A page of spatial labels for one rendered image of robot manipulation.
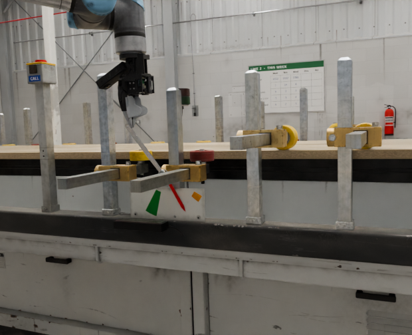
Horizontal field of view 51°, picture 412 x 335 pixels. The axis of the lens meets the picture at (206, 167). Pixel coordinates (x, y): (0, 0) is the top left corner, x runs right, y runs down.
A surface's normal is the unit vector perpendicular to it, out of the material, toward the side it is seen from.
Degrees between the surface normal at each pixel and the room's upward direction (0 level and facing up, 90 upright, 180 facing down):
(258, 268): 90
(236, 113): 90
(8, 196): 90
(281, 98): 90
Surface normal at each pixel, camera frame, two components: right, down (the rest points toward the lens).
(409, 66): -0.36, 0.10
